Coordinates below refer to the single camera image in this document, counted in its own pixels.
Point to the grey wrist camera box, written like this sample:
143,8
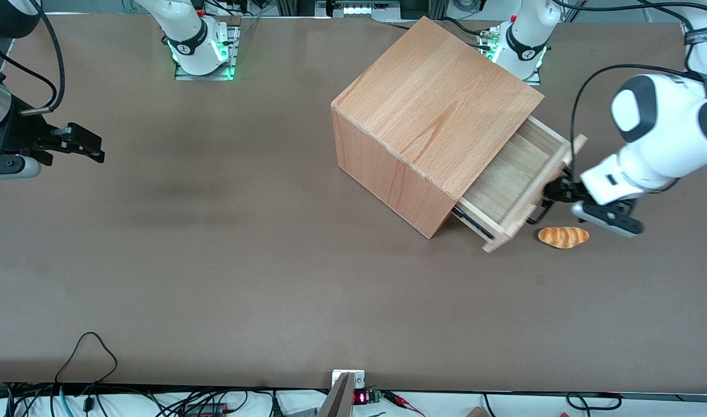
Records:
611,219
11,168

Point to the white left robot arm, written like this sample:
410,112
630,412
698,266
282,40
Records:
660,127

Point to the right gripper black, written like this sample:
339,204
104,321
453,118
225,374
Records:
24,132

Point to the golden brown bread roll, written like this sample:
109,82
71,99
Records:
563,236

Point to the light wooden drawer cabinet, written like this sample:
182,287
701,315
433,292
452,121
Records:
434,110

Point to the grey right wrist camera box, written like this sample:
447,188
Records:
11,168

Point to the grey front camera mount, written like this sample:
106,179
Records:
339,397

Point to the light wooden drawer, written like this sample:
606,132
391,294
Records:
516,174

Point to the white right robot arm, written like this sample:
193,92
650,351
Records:
191,35

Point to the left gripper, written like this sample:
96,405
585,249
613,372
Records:
560,189

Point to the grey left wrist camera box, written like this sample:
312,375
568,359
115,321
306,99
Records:
611,219

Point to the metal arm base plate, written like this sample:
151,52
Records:
206,72
533,80

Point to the small red digit display module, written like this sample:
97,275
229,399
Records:
362,397

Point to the black metal drawer slide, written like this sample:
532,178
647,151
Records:
472,222

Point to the red and black clip leads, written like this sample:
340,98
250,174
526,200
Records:
403,402

